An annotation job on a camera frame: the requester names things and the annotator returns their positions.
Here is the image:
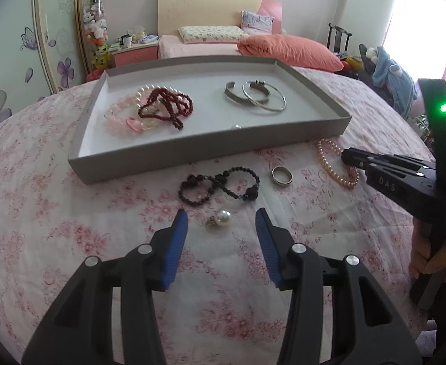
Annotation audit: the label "black bead bracelet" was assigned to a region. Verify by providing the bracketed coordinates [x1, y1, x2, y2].
[178, 166, 261, 208]

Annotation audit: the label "pale pink clear bead bracelet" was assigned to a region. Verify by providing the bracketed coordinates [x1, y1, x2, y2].
[126, 104, 163, 132]

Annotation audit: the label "cream and pink headboard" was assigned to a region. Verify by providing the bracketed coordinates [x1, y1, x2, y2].
[157, 0, 285, 39]

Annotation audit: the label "flower-print sliding wardrobe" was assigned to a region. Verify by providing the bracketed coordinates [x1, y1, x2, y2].
[0, 0, 89, 142]

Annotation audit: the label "colourful toys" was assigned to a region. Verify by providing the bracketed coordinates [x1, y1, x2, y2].
[340, 55, 362, 71]

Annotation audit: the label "pink pearl bracelet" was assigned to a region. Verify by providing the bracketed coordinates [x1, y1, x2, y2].
[316, 138, 360, 190]

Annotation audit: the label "bed with pink sheet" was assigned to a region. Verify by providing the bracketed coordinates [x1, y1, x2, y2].
[158, 34, 247, 61]

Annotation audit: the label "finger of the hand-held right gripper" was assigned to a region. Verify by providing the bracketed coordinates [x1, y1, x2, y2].
[342, 148, 437, 170]
[341, 152, 436, 179]

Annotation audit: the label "floral pillow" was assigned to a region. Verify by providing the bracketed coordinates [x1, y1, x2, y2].
[178, 25, 251, 45]

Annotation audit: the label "clear tube of plush toys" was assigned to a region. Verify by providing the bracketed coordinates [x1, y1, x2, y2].
[80, 0, 112, 73]

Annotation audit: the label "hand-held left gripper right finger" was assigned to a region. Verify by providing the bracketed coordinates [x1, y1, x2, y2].
[255, 207, 423, 365]

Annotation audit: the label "dark red bead bracelet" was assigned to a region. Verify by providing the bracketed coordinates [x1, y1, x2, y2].
[137, 87, 194, 131]

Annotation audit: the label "pink curtain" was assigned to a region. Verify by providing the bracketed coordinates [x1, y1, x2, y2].
[382, 0, 446, 130]

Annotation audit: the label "person's right hand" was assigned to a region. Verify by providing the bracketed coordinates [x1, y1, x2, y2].
[409, 221, 446, 279]

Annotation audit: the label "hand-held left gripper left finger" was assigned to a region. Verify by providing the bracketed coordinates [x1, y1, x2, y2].
[21, 208, 189, 365]

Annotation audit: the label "thin silver bangle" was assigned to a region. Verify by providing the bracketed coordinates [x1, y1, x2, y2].
[241, 79, 287, 113]

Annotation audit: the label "grey cardboard tray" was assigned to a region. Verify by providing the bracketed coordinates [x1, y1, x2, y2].
[67, 55, 353, 185]

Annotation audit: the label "pink nightstand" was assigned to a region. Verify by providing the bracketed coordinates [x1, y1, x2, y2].
[110, 42, 160, 68]

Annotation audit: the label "blue fleece garment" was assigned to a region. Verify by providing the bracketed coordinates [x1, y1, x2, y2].
[372, 46, 418, 117]

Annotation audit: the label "white pearl bracelet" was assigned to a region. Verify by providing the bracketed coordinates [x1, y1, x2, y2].
[135, 82, 188, 102]

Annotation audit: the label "small lilac pillow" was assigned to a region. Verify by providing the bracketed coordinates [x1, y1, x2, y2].
[240, 10, 275, 35]

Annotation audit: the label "dark wooden chair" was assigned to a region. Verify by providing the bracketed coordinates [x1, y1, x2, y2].
[328, 23, 352, 56]

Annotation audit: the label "silver cuff bracelet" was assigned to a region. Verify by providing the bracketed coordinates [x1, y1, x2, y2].
[223, 81, 248, 104]

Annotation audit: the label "grey chair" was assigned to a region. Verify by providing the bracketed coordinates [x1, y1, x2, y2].
[357, 43, 380, 85]

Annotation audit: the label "salmon pink pillow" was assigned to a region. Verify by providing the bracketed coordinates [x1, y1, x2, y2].
[237, 33, 344, 72]

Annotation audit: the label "silver ring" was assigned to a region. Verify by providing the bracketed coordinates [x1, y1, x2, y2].
[271, 166, 294, 187]

